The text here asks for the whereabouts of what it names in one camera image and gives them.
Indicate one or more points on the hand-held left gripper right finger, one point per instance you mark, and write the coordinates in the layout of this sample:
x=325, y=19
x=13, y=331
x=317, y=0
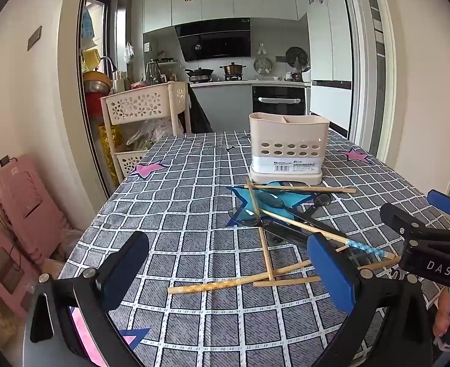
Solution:
x=330, y=271

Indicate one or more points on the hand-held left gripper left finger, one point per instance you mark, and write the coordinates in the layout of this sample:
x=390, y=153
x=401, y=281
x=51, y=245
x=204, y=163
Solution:
x=121, y=271

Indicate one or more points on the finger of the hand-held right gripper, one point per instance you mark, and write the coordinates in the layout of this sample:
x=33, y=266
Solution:
x=444, y=202
x=400, y=218

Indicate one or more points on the blue patterned wooden chopstick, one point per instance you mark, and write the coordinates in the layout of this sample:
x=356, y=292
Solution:
x=366, y=247

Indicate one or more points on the black chopstick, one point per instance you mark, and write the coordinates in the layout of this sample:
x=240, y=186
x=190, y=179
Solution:
x=302, y=233
x=286, y=236

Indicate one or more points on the orange patterned wooden chopstick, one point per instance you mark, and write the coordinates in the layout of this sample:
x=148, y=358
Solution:
x=209, y=286

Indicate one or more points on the cream utensil holder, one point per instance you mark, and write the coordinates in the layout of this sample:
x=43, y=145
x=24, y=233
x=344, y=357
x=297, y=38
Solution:
x=286, y=133

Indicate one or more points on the grey checked star tablecloth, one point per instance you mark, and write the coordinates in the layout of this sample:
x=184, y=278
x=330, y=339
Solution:
x=194, y=198

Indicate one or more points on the golden packet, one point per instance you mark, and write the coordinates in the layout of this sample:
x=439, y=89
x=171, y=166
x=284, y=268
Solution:
x=108, y=149

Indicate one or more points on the clear bag of vegetables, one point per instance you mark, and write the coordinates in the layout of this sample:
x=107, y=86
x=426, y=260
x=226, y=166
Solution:
x=148, y=133

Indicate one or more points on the cream basket storage cart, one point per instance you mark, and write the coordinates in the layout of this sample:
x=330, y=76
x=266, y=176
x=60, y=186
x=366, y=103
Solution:
x=133, y=109

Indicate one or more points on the red plastic container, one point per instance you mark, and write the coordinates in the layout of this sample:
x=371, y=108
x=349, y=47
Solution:
x=93, y=103

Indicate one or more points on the black garbage bag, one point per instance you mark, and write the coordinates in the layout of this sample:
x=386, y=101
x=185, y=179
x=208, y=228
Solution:
x=198, y=114

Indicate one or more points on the black built-in oven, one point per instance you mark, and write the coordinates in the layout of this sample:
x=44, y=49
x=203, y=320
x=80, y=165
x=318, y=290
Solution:
x=278, y=93

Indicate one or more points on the small counter pot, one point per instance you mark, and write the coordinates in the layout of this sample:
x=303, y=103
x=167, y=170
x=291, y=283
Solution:
x=295, y=75

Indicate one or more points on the white refrigerator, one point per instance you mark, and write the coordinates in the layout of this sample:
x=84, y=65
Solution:
x=328, y=46

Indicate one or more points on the white utensil canister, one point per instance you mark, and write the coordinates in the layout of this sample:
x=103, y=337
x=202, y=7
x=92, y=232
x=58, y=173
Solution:
x=118, y=81

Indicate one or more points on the dark round steamer rack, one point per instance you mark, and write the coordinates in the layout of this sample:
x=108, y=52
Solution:
x=296, y=56

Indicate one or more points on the orange bowl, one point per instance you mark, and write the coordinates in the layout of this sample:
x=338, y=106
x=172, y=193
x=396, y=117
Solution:
x=95, y=80

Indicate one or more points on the grey kitchen counter cabinets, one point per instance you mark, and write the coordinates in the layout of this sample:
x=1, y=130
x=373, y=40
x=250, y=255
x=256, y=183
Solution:
x=225, y=103

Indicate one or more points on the glass kettle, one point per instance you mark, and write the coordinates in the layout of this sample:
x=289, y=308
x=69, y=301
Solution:
x=153, y=72

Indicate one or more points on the round metal steamer rack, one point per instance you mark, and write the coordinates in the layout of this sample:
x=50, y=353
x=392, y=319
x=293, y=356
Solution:
x=263, y=65

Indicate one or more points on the counter spice rack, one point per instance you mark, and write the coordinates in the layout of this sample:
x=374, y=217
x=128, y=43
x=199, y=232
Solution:
x=169, y=70

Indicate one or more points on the gas stove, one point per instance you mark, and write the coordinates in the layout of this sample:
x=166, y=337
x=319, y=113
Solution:
x=209, y=79

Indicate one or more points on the black kitchen faucet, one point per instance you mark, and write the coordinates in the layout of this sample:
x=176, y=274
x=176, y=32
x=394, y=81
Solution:
x=108, y=60

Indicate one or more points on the black wok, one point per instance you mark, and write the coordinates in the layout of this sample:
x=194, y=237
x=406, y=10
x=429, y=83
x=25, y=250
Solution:
x=199, y=72

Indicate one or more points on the yellow plastic basin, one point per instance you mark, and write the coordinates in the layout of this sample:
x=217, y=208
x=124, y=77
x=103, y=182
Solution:
x=91, y=58

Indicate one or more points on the clear hanging plastic bag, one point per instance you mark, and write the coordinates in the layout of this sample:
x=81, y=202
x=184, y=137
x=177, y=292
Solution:
x=128, y=52

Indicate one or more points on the copper cooking pot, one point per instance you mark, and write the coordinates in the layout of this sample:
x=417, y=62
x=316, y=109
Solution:
x=233, y=69

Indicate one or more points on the black range hood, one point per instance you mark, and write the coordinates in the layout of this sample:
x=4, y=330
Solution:
x=213, y=42

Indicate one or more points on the blue hanging cloth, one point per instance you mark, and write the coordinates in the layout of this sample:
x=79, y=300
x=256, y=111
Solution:
x=87, y=26

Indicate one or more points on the dark framed window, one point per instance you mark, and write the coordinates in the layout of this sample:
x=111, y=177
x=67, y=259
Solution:
x=99, y=19

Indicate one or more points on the white upper cabinets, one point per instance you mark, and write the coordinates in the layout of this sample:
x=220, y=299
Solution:
x=217, y=4

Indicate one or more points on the white sliding door frame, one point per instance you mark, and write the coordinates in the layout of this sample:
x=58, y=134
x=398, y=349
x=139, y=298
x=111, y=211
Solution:
x=370, y=65

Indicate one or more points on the white wall hook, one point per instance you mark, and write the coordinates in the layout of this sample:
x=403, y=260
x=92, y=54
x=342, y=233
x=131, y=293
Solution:
x=262, y=48

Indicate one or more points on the grey wall switch plate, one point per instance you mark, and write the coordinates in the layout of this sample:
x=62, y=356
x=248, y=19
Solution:
x=34, y=38

